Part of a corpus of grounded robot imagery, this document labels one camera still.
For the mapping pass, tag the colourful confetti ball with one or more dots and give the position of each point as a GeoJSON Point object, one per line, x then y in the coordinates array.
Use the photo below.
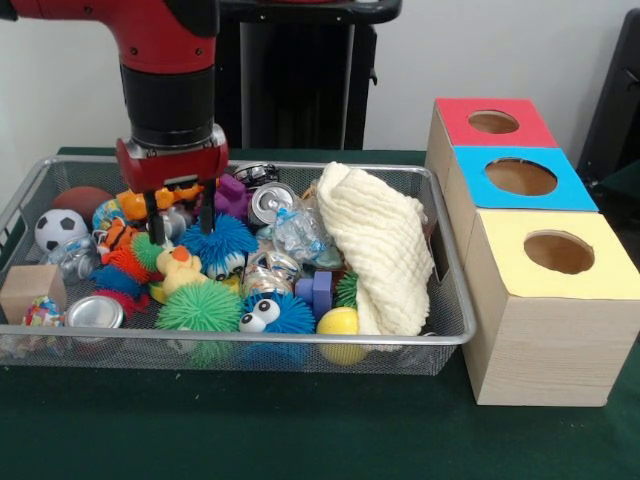
{"type": "Point", "coordinates": [42, 311]}

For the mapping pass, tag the black upright panel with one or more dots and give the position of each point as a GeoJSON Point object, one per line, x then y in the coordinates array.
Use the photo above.
{"type": "Point", "coordinates": [615, 100]}

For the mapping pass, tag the cream waffle cloth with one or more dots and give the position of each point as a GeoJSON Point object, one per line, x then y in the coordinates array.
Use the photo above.
{"type": "Point", "coordinates": [385, 250]}

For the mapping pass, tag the yellow plush duck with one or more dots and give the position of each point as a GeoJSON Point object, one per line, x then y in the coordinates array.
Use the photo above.
{"type": "Point", "coordinates": [180, 270]}

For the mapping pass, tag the wooden three-hole box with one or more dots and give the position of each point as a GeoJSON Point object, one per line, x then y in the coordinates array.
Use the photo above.
{"type": "Point", "coordinates": [550, 350]}

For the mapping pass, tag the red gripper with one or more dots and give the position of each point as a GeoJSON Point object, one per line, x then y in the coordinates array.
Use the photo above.
{"type": "Point", "coordinates": [172, 170]}

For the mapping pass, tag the brown toy football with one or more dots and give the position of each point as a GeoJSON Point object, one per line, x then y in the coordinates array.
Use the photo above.
{"type": "Point", "coordinates": [80, 197]}

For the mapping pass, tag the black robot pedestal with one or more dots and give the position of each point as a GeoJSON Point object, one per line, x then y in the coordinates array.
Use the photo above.
{"type": "Point", "coordinates": [300, 75]}

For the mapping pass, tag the dark green table cloth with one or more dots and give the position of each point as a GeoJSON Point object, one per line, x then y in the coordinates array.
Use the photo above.
{"type": "Point", "coordinates": [625, 182]}
{"type": "Point", "coordinates": [250, 430]}

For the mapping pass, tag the black and white soccer ball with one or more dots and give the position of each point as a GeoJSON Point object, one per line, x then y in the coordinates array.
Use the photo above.
{"type": "Point", "coordinates": [60, 229]}

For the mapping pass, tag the purple foam block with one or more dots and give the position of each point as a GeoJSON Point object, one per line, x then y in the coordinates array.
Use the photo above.
{"type": "Point", "coordinates": [312, 295]}

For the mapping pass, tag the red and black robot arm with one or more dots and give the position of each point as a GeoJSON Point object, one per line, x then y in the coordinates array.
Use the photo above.
{"type": "Point", "coordinates": [165, 45]}

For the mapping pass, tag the clear mesh bin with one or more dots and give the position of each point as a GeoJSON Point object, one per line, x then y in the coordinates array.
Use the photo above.
{"type": "Point", "coordinates": [150, 357]}

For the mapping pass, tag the blue spiky ball with eyes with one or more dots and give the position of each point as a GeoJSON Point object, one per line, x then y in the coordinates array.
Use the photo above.
{"type": "Point", "coordinates": [295, 320]}

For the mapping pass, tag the plain wooden block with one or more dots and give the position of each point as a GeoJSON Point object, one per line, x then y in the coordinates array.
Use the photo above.
{"type": "Point", "coordinates": [30, 287]}

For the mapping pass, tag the green spiky ball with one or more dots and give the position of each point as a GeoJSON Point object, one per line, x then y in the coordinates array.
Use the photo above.
{"type": "Point", "coordinates": [200, 307]}

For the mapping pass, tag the yellow ball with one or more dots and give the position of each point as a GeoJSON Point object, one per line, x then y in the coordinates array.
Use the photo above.
{"type": "Point", "coordinates": [337, 325]}

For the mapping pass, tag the silver tin can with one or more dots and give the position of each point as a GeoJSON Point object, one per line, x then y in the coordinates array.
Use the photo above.
{"type": "Point", "coordinates": [95, 312]}

